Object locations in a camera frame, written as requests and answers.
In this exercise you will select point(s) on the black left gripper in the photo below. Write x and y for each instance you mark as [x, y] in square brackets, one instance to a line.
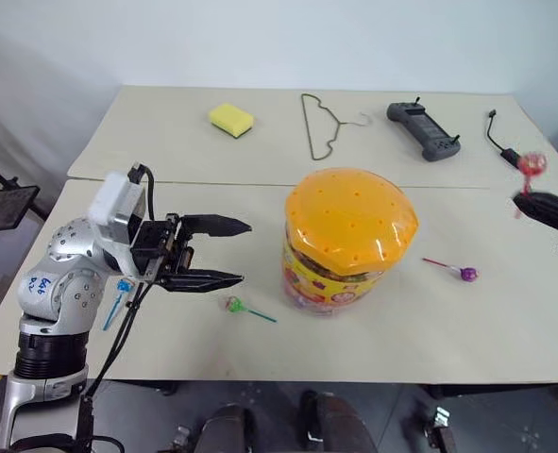
[153, 245]

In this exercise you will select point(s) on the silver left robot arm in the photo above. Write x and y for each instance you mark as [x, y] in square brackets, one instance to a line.
[66, 278]

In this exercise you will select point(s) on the colourful printed plastic candy jar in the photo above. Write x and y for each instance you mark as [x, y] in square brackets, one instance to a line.
[326, 290]

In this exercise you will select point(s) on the orange jar lid with holes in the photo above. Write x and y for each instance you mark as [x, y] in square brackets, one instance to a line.
[349, 217]

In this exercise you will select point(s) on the green lollipop with teal stick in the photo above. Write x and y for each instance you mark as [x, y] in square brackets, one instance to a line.
[233, 305]

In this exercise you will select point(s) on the blue lollipop with blue stick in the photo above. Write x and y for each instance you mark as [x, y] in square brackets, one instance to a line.
[124, 286]

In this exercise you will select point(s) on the purple lollipop with red stick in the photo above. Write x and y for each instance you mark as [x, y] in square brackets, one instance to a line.
[468, 273]

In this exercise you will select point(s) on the yellow sponge with dark base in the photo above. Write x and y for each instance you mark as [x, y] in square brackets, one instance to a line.
[229, 117]

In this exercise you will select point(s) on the grey handheld remote controller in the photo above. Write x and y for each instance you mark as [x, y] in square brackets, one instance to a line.
[422, 127]

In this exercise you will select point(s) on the dark rounded shape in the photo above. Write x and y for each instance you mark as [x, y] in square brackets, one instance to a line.
[226, 429]

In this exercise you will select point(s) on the black square plate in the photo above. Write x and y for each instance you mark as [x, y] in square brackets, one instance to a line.
[2, 207]

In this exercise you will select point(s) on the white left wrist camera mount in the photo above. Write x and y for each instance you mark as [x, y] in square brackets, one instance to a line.
[115, 200]

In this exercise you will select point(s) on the black and white bracket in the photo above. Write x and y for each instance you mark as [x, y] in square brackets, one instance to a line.
[439, 427]

